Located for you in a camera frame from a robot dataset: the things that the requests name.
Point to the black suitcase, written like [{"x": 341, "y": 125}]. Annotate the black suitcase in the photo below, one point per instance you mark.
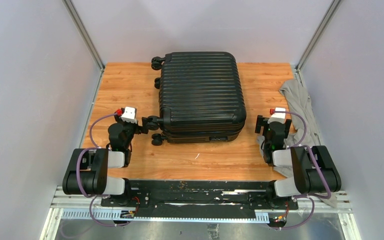
[{"x": 200, "y": 98}]

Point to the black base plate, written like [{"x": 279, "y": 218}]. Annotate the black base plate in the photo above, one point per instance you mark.
[{"x": 198, "y": 199}]

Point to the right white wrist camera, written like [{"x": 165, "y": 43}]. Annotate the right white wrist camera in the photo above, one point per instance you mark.
[{"x": 277, "y": 114}]

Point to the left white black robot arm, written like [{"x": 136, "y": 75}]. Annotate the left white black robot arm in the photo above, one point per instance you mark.
[{"x": 87, "y": 171}]

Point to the aluminium rail frame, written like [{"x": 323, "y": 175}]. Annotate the aluminium rail frame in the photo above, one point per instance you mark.
[{"x": 77, "y": 217}]

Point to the left aluminium corner post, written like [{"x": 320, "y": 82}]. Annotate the left aluminium corner post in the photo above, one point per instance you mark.
[{"x": 76, "y": 18}]

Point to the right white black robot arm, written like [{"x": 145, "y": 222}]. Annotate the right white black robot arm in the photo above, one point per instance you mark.
[{"x": 313, "y": 170}]

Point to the grey shirt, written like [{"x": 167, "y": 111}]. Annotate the grey shirt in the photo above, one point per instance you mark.
[{"x": 299, "y": 101}]

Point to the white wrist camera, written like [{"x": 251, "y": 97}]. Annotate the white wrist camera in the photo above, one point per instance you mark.
[
  {"x": 127, "y": 114},
  {"x": 277, "y": 114}
]

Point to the right aluminium corner post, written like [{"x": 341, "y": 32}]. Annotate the right aluminium corner post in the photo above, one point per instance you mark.
[{"x": 322, "y": 26}]

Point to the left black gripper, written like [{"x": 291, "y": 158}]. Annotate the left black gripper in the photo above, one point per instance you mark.
[{"x": 139, "y": 129}]

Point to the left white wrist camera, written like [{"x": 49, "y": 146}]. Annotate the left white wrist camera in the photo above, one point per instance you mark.
[{"x": 127, "y": 114}]

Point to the aluminium corner post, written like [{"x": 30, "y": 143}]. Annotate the aluminium corner post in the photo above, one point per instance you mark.
[
  {"x": 76, "y": 18},
  {"x": 322, "y": 26}
]

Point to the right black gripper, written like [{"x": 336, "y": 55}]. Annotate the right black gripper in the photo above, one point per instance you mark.
[{"x": 262, "y": 121}]

